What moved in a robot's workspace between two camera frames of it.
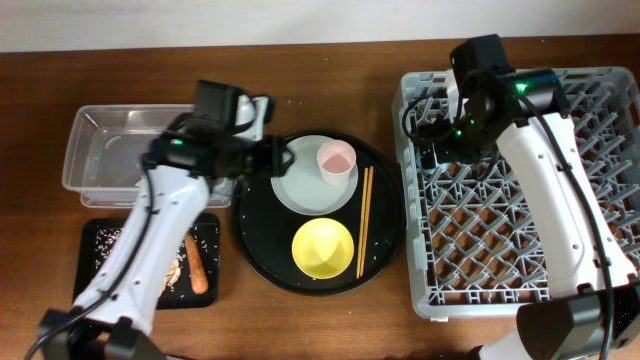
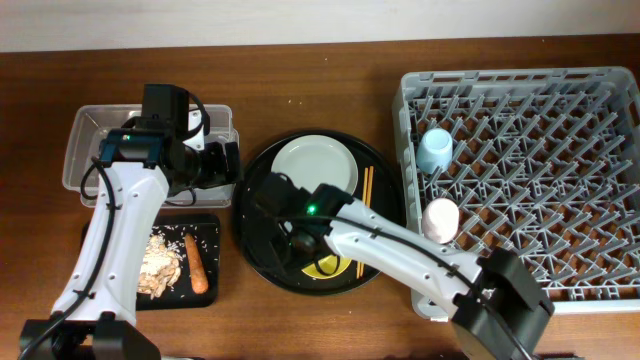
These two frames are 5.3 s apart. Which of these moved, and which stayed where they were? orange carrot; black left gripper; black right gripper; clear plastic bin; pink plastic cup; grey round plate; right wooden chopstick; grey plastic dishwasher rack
Moved: black left gripper; black right gripper; pink plastic cup
Stayed: grey round plate; grey plastic dishwasher rack; right wooden chopstick; clear plastic bin; orange carrot
